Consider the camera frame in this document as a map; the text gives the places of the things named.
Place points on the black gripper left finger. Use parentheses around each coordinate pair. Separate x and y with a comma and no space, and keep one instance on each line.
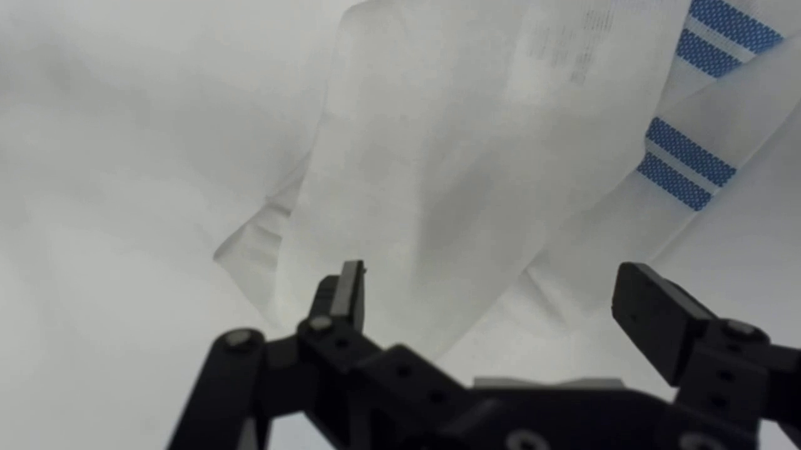
(335,365)

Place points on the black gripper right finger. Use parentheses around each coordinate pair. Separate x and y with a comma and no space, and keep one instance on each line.
(703,350)

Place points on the white towel with blue stripes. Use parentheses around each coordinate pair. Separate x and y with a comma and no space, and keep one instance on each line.
(467,166)

